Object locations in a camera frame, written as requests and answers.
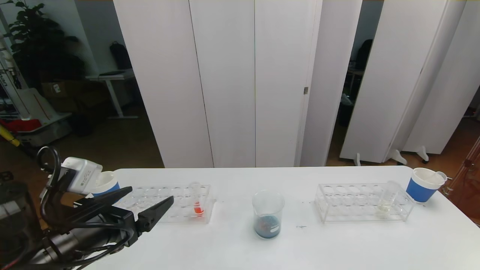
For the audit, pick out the clear acrylic test tube rack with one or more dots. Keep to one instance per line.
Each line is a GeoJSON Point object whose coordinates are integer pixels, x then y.
{"type": "Point", "coordinates": [360, 212]}
{"type": "Point", "coordinates": [187, 215]}

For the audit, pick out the red liquid test tube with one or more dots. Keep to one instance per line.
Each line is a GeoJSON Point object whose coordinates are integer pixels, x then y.
{"type": "Point", "coordinates": [198, 210]}

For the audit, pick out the blue white paper cup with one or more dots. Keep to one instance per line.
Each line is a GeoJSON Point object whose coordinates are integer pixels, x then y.
{"type": "Point", "coordinates": [420, 192]}
{"type": "Point", "coordinates": [109, 182]}

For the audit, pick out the white standing desk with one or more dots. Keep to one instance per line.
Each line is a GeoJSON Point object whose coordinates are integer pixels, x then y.
{"type": "Point", "coordinates": [107, 77]}

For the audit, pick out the clear plastic test tube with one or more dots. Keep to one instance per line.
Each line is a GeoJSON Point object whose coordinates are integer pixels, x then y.
{"type": "Point", "coordinates": [441, 175]}

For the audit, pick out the dark green potted plant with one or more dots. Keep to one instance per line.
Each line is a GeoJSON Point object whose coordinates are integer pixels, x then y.
{"type": "Point", "coordinates": [41, 48]}

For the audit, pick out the white folding partition screen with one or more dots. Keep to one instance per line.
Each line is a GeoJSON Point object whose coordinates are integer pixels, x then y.
{"type": "Point", "coordinates": [393, 56]}
{"type": "Point", "coordinates": [225, 75]}

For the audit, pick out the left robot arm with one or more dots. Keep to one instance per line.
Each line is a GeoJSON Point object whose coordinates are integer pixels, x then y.
{"type": "Point", "coordinates": [15, 225]}

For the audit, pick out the clear glass beaker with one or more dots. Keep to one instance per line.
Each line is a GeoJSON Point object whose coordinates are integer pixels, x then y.
{"type": "Point", "coordinates": [267, 227]}

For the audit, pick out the brown cardboard box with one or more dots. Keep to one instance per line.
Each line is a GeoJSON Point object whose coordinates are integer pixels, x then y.
{"type": "Point", "coordinates": [56, 90]}

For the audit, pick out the clear tube frame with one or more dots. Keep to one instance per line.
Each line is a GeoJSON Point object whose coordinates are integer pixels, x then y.
{"type": "Point", "coordinates": [467, 163]}

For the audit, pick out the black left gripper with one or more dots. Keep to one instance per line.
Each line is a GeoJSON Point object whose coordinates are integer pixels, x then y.
{"type": "Point", "coordinates": [129, 222]}

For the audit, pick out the black backpack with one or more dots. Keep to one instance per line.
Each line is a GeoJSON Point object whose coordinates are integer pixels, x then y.
{"type": "Point", "coordinates": [120, 56]}

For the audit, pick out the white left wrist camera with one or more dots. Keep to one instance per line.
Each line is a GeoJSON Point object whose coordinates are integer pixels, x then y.
{"type": "Point", "coordinates": [80, 174]}

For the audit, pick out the black floor power strip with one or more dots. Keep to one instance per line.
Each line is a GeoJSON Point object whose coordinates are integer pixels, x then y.
{"type": "Point", "coordinates": [6, 175]}

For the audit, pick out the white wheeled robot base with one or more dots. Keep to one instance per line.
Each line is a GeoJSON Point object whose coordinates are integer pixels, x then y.
{"type": "Point", "coordinates": [45, 131]}

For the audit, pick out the yellow liquid test tube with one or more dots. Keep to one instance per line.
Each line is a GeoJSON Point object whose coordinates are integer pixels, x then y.
{"type": "Point", "coordinates": [383, 208]}

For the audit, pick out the black office chair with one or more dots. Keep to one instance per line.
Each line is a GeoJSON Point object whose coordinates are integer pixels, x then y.
{"type": "Point", "coordinates": [363, 54]}

